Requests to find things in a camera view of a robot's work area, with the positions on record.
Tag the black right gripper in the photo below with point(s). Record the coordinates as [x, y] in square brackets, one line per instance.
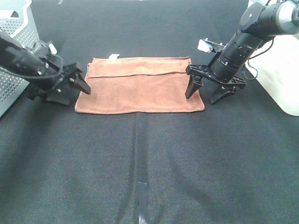
[197, 72]

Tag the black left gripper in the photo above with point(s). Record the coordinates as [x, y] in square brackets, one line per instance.
[50, 89]

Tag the brown towel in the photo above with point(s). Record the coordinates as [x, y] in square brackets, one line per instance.
[138, 84]

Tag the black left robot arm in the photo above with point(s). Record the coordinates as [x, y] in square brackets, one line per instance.
[44, 69]

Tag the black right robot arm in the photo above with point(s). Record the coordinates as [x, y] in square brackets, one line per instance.
[258, 25]

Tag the pale green plastic basket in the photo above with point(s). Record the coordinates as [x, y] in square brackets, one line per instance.
[277, 69]

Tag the grey perforated plastic basket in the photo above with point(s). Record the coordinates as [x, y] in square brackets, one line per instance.
[18, 38]

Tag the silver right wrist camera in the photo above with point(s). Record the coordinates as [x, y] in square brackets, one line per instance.
[208, 46]

